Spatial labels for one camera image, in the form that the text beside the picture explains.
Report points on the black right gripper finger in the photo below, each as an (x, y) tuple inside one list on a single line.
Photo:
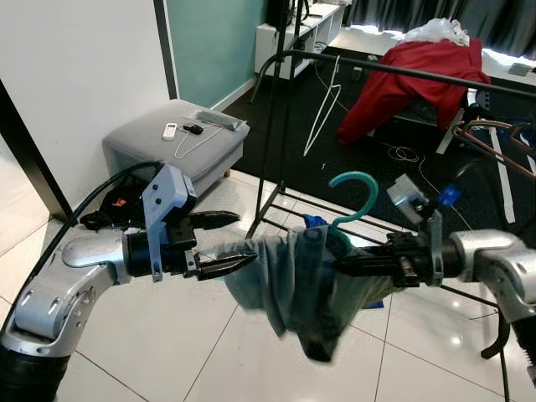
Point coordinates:
[(368, 270), (385, 255)]

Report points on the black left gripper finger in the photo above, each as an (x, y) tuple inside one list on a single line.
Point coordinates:
[(222, 266), (213, 221)]

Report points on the grey-green printed garment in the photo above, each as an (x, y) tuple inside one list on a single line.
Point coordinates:
[(293, 285)]

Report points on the teal plastic hanger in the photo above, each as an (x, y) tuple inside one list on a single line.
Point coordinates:
[(352, 175)]

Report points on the copper metal hanger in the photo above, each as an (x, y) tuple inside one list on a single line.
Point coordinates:
[(494, 138)]

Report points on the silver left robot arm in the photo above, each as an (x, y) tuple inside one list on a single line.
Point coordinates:
[(59, 293)]

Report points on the blue garment with line print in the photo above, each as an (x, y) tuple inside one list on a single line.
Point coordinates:
[(314, 222)]

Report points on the grey upholstered ottoman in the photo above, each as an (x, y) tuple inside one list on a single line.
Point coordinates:
[(151, 151)]

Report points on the grey flat bar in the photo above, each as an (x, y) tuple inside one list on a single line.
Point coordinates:
[(219, 122)]

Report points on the small white remote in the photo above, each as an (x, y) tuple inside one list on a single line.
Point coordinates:
[(170, 131)]

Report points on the red blanket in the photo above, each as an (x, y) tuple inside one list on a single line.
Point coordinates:
[(410, 84)]

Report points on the black metal clothes rack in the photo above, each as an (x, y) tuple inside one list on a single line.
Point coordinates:
[(377, 67)]

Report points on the white open shelf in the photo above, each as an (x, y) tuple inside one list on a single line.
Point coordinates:
[(301, 38)]

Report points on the black backpack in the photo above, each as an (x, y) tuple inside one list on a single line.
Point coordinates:
[(279, 10)]

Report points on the white plastic bag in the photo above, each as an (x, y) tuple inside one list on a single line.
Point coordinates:
[(435, 32)]

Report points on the dark curtain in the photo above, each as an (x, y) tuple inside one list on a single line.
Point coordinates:
[(469, 17)]

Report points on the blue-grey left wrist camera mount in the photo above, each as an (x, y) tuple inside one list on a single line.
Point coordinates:
[(167, 188)]

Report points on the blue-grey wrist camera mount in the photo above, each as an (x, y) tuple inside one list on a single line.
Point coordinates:
[(167, 188), (406, 197)]

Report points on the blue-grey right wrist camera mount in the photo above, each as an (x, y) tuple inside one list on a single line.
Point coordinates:
[(406, 197)]

